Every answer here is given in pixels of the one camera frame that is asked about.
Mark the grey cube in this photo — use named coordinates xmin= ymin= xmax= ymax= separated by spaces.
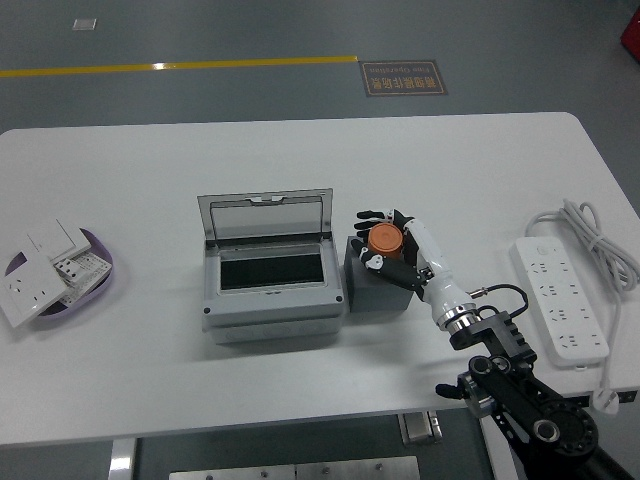
xmin=343 ymin=235 xmax=416 ymax=314

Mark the white socket insert with holes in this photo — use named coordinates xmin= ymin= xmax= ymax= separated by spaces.
xmin=52 ymin=249 xmax=111 ymax=306

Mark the light grey power cord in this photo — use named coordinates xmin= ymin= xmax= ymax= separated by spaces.
xmin=524 ymin=198 xmax=640 ymax=401

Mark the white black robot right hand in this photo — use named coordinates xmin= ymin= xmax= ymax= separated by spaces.
xmin=349 ymin=207 xmax=476 ymax=326

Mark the grey metal table bracket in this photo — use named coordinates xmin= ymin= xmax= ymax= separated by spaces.
xmin=398 ymin=410 xmax=444 ymax=446

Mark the grey metal base plate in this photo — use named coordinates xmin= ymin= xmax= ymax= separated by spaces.
xmin=168 ymin=455 xmax=421 ymax=480

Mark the red object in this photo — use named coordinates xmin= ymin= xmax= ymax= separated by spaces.
xmin=618 ymin=7 xmax=640 ymax=51

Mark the grey box with clear lid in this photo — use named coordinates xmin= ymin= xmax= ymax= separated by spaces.
xmin=196 ymin=188 xmax=345 ymax=346

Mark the white table leg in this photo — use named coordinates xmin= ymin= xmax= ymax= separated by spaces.
xmin=477 ymin=414 xmax=526 ymax=480
xmin=107 ymin=438 xmax=137 ymax=480

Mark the orange cylinder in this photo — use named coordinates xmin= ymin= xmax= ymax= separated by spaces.
xmin=367 ymin=223 xmax=405 ymax=260

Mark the large white socket plate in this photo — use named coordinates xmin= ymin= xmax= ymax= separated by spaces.
xmin=0 ymin=251 xmax=76 ymax=329

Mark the black under-table control box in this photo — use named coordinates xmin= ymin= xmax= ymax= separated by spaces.
xmin=574 ymin=391 xmax=636 ymax=407

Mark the white power strip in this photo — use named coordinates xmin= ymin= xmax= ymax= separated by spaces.
xmin=509 ymin=236 xmax=610 ymax=370

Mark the purple tray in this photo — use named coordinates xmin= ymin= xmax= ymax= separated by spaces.
xmin=4 ymin=227 xmax=115 ymax=330

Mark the white power plug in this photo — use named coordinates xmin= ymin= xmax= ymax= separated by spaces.
xmin=589 ymin=388 xmax=621 ymax=416

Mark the white switch plate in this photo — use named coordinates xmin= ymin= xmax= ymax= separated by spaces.
xmin=27 ymin=218 xmax=94 ymax=261

